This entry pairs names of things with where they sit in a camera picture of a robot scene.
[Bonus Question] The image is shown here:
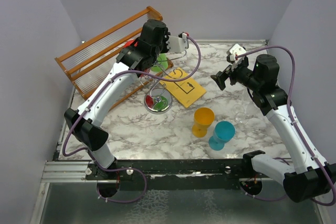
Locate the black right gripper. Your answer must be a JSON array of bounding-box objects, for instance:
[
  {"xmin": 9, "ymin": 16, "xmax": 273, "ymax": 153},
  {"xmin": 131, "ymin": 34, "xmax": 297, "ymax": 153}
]
[{"xmin": 211, "ymin": 58, "xmax": 261, "ymax": 91}]

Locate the green plastic wine glass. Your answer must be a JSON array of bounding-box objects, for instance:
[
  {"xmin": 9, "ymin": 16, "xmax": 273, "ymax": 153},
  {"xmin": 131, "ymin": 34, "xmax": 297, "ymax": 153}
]
[{"xmin": 151, "ymin": 54, "xmax": 168, "ymax": 73}]

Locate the red plastic wine glass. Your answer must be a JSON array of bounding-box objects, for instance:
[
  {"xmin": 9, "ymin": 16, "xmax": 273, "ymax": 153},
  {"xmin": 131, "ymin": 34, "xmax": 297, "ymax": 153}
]
[{"xmin": 123, "ymin": 39, "xmax": 138, "ymax": 50}]

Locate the orange plastic wine glass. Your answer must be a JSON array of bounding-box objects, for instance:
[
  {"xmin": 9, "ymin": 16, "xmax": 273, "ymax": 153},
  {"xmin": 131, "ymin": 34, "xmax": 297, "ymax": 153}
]
[{"xmin": 192, "ymin": 107, "xmax": 215, "ymax": 138}]

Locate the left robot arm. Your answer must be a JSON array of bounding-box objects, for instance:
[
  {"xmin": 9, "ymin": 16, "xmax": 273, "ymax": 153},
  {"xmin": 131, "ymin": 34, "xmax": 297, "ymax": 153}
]
[{"xmin": 64, "ymin": 19, "xmax": 169, "ymax": 179}]

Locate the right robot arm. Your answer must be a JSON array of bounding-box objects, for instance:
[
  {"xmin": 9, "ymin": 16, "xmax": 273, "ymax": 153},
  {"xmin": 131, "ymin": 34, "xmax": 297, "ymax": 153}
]
[{"xmin": 211, "ymin": 54, "xmax": 335, "ymax": 202}]

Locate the blue plastic wine glass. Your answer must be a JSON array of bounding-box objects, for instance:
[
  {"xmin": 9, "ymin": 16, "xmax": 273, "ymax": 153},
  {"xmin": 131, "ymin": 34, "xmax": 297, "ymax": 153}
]
[{"xmin": 208, "ymin": 121, "xmax": 235, "ymax": 151}]

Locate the chrome wine glass rack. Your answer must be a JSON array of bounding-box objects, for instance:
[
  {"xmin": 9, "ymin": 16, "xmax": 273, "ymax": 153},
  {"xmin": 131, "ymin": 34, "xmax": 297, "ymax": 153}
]
[{"xmin": 140, "ymin": 51, "xmax": 186, "ymax": 114}]

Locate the wooden dish rack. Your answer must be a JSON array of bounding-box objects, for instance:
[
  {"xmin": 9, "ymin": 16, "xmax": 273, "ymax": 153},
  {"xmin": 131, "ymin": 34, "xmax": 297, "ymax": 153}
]
[{"xmin": 55, "ymin": 6, "xmax": 163, "ymax": 100}]

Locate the yellow Little Prince book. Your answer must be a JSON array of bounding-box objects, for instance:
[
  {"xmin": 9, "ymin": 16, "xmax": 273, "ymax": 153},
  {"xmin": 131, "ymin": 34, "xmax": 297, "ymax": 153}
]
[{"xmin": 160, "ymin": 68, "xmax": 206, "ymax": 108}]

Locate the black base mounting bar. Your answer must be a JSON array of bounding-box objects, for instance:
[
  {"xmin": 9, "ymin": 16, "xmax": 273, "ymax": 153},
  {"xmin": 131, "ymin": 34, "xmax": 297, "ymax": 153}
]
[{"xmin": 86, "ymin": 158, "xmax": 263, "ymax": 190}]

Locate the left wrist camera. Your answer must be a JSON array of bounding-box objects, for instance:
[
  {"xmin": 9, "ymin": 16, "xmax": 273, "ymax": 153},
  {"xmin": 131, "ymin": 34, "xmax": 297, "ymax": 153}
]
[{"xmin": 166, "ymin": 33, "xmax": 189, "ymax": 53}]

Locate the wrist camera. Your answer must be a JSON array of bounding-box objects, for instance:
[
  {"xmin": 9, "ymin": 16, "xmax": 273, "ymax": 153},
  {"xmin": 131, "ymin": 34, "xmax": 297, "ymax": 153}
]
[
  {"xmin": 226, "ymin": 44, "xmax": 246, "ymax": 63},
  {"xmin": 166, "ymin": 33, "xmax": 189, "ymax": 53}
]

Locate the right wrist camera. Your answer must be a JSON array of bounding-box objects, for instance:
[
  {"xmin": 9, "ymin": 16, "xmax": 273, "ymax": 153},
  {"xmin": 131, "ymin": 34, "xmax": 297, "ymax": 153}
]
[{"xmin": 226, "ymin": 44, "xmax": 246, "ymax": 63}]

